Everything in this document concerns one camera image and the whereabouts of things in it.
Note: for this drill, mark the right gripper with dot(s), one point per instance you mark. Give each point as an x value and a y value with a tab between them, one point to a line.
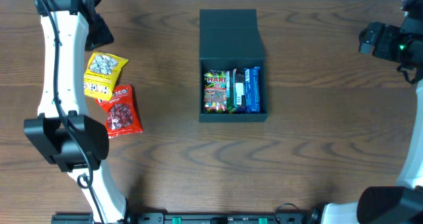
365	39

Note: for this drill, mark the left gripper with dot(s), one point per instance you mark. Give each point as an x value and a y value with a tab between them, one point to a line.
100	33

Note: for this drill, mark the Haribo gummy candy bag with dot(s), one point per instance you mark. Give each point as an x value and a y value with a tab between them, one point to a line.
215	91

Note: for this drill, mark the dark green box with lid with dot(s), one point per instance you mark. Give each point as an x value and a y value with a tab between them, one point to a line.
230	39

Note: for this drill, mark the blue Oreo cookie pack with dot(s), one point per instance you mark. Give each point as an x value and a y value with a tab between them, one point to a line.
252	90

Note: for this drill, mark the dark blue snack bar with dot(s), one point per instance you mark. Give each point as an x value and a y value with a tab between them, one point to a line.
240	101

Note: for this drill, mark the green snack bar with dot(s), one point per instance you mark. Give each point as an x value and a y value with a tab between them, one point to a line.
231	104

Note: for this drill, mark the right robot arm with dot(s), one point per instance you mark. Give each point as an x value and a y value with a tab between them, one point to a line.
401	202

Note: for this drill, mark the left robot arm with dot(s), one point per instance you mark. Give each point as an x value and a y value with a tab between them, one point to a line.
63	132

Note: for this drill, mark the yellow snack bag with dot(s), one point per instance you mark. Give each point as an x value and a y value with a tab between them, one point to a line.
103	71

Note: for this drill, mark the red candy bag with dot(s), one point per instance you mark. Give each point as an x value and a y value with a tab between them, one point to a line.
122	117

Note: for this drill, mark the black mounting rail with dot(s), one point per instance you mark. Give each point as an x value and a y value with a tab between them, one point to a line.
160	218

